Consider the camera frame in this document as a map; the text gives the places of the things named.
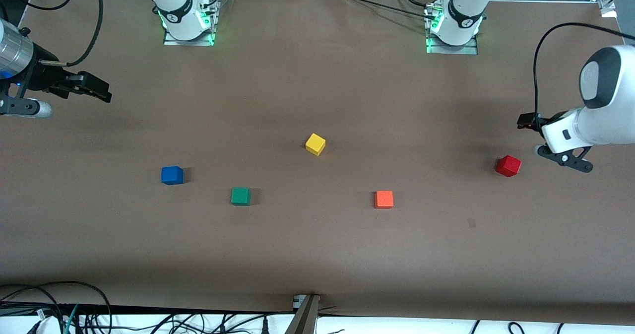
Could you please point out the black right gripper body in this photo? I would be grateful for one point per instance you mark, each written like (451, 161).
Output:
(43, 77)

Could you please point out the red block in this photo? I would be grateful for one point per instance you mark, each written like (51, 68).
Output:
(508, 166)

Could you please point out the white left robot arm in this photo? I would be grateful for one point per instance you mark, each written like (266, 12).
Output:
(605, 100)

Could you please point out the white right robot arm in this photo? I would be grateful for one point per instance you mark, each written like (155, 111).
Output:
(178, 11)

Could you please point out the blue block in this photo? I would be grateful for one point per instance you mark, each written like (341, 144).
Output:
(172, 175)

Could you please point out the orange block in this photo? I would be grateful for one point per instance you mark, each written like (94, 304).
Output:
(384, 199)

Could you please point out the green block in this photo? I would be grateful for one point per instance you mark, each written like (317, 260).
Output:
(240, 196)

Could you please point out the yellow block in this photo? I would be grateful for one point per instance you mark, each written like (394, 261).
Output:
(315, 144)

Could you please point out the small clear tape patch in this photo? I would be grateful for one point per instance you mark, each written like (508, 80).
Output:
(472, 222)

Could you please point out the aluminium profile bar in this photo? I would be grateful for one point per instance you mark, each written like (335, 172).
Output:
(305, 319)

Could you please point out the aluminium left arm base plate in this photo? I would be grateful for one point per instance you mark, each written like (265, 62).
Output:
(456, 50)

